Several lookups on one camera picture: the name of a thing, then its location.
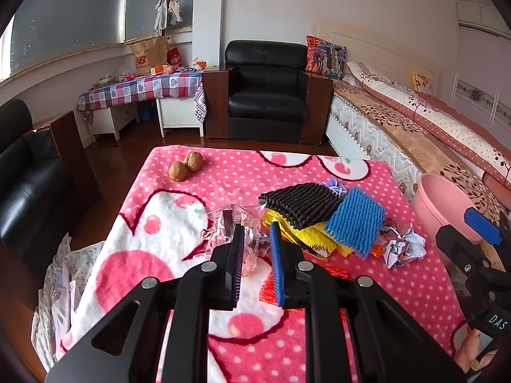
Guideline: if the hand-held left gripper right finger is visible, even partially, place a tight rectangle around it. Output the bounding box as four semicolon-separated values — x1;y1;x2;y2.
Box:
270;221;468;383

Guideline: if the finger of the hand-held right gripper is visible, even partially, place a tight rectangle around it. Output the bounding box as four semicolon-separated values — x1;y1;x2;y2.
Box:
435;207;511;300

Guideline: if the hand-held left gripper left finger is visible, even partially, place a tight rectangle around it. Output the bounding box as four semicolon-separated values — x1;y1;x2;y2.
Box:
45;224;245;383

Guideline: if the yellow foil wrapper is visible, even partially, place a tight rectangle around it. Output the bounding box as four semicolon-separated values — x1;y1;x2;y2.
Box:
261;207;356;262

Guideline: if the pink plastic bin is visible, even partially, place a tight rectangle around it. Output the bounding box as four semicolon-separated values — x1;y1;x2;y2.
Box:
411;173;485;244

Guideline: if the black foam net sleeve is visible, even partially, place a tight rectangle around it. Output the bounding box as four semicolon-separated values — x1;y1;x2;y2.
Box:
259;182;340;231

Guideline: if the person's right hand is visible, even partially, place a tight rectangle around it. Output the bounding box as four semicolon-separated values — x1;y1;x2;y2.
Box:
455;325;500;373

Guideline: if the clear plastic wrapper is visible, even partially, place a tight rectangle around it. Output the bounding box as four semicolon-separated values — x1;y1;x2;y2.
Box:
201;203;276;276

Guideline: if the red foil wrapper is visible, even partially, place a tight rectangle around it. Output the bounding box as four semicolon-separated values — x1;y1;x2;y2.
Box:
259;265;348;304

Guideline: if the crumpled white paper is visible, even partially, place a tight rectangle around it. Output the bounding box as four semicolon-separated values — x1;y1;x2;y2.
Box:
377;223;427;268

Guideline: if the pink dotted printed blanket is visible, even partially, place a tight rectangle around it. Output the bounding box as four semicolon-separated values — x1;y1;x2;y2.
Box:
56;146;469;383

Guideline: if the blue foam net sleeve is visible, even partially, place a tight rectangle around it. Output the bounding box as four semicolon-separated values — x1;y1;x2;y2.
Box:
324;187;386;258

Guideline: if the purple wrapper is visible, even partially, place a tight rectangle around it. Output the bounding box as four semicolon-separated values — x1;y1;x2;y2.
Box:
324;177;350;199

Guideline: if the brown leaf-pattern bedspread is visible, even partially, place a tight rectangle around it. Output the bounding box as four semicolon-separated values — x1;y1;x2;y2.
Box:
333;78;504;224

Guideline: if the white and pink dotted quilt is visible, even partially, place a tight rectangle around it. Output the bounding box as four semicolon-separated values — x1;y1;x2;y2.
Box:
345;62;511;190

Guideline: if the yellow printed pillow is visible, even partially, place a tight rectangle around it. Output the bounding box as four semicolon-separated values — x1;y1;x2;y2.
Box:
411;72;434;94

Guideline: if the white bed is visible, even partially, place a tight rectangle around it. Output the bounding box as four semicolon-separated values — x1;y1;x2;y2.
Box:
317;20;511;228

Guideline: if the white wardrobe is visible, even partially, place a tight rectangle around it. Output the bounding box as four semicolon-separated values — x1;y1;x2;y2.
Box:
451;0;511;128

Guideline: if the black leather armchair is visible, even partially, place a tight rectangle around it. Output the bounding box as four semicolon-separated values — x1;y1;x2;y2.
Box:
203;40;334;146

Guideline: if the floral cloth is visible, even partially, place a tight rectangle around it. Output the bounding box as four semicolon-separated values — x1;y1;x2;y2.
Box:
31;233;106;372

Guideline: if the checkered tablecloth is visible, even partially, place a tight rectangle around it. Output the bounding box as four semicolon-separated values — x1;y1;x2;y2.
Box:
77;70;208;122

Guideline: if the colourful printed pillow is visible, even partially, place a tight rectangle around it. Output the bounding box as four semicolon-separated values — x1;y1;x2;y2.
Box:
305;35;347;79

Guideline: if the black leather sofa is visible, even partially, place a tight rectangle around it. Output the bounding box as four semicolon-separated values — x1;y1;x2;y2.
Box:
0;99;98;248

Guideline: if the brown paper bag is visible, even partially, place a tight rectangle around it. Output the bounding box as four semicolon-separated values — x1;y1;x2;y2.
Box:
129;36;168;76

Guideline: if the hanging white garment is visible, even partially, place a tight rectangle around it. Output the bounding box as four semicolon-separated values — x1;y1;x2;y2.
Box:
154;0;183;34

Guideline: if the large window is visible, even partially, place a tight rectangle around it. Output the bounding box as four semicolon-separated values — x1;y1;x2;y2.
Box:
0;0;196;82

